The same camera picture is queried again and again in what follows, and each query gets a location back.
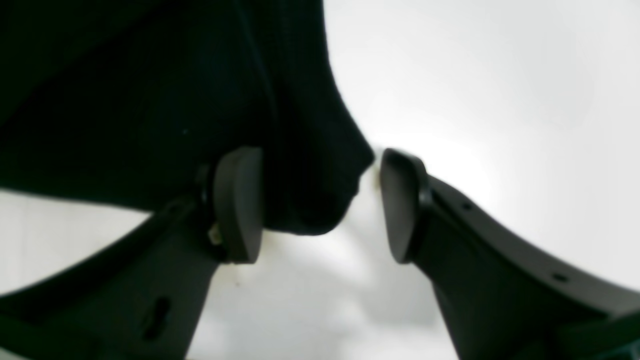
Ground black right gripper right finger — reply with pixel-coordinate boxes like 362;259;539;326
379;148;640;360

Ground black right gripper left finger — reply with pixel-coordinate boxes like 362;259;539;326
1;146;265;360

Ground black T-shirt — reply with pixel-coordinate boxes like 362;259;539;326
0;0;374;236

